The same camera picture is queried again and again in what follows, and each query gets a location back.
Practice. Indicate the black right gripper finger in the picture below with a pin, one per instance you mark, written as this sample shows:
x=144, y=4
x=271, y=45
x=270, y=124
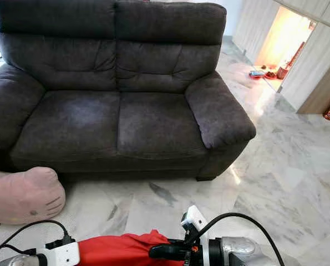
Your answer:
x=167, y=252

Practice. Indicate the red pillow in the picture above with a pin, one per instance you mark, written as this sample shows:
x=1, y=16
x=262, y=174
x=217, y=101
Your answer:
x=120, y=250

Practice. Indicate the pink cat face pillow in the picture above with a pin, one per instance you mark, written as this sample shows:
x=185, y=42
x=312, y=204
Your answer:
x=23, y=194

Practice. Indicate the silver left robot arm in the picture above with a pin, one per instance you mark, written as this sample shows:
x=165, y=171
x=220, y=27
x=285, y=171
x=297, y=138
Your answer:
x=20, y=260

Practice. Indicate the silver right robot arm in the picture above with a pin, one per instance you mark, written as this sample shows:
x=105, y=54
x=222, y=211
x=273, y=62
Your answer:
x=239, y=249

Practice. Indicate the dark brown two-seat sofa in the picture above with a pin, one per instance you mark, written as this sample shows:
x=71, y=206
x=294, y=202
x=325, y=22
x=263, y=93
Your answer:
x=109, y=100

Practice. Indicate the red plate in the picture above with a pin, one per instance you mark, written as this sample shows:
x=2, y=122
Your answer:
x=256, y=74

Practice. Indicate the small red canister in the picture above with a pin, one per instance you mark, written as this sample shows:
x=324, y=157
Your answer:
x=283, y=71

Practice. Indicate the wooden cabinet with lit niche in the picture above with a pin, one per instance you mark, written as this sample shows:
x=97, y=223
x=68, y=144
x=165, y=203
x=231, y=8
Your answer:
x=314, y=61

